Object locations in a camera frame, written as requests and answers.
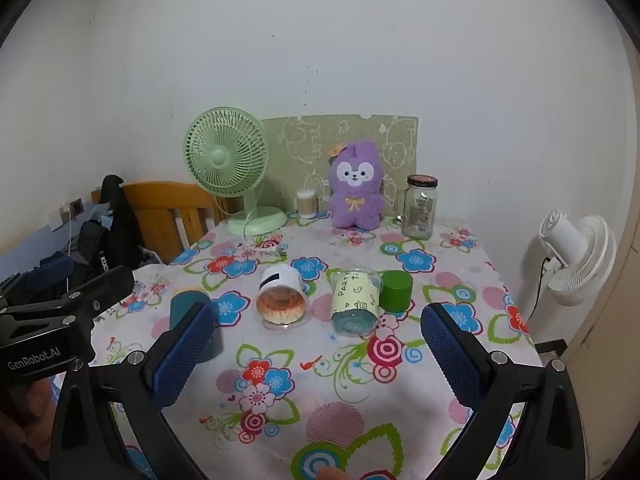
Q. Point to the orange wooden chair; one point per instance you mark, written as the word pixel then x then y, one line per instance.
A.
pixel 172 216

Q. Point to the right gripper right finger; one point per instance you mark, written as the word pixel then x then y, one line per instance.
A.
pixel 548 442

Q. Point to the glass jar with lid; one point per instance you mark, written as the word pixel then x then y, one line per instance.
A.
pixel 418 206

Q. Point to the teal cylindrical cup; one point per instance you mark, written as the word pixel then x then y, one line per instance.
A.
pixel 195 317

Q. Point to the beige patterned board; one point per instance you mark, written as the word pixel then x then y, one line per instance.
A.
pixel 300 149

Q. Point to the green desk fan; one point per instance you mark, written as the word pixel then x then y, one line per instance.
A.
pixel 226 152

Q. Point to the black bag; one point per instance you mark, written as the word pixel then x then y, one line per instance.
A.
pixel 114 237

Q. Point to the party paper-wrapped plastic cup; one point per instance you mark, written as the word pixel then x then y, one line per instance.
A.
pixel 355 305

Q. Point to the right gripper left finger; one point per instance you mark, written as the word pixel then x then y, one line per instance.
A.
pixel 86 442

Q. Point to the green cylinder block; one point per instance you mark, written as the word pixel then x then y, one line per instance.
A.
pixel 396 291

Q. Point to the wall power outlet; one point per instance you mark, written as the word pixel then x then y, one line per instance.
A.
pixel 65 213

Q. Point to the cotton swab container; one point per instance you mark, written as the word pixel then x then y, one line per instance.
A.
pixel 306 202

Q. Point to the purple plush toy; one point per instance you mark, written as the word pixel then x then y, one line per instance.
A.
pixel 355 178

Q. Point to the white floor fan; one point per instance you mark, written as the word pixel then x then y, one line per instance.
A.
pixel 582 256

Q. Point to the white fan power plug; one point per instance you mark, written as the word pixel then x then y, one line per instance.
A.
pixel 278 250

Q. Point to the white black-striped plastic cup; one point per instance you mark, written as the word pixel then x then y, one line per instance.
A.
pixel 280 300

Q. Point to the floral tablecloth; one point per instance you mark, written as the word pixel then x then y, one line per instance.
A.
pixel 282 403

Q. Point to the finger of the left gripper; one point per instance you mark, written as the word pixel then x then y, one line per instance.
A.
pixel 87 301
pixel 38 278

